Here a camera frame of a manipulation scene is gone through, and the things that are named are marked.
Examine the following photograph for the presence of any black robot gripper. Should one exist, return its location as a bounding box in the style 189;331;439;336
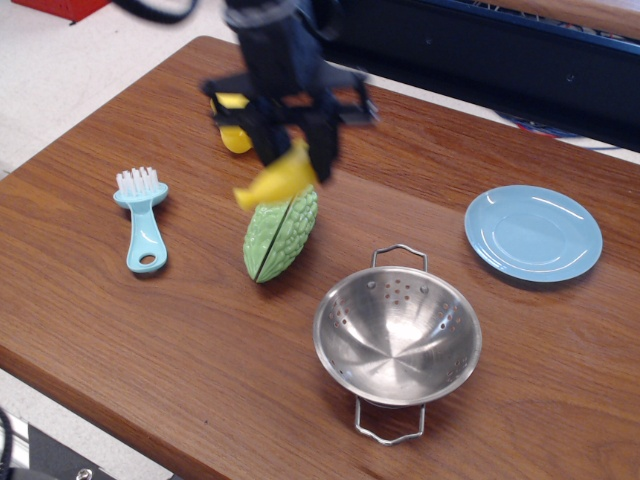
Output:
202;9;376;183

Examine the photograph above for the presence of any yellow toy banana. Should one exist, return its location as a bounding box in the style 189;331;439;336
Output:
233;139;318;211

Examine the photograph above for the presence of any yellow toy bell pepper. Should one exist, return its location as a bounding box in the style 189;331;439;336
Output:
216;93;253;154

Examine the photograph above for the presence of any green toy bitter melon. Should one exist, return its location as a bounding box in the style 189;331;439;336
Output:
243;186;318;283

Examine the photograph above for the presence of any light blue dish brush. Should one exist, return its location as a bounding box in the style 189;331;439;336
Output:
113;167;169;274

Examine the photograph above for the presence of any light blue plate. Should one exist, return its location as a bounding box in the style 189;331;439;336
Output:
464;185;603;283

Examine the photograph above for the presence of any red box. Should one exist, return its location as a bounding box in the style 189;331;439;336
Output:
12;0;111;22

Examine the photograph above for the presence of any black braided cable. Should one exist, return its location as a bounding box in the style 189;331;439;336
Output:
112;0;201;25

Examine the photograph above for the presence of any steel colander with handles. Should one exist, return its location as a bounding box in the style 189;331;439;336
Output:
313;249;483;414

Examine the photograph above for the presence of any black metal frame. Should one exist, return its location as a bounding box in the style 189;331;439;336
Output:
310;1;639;151

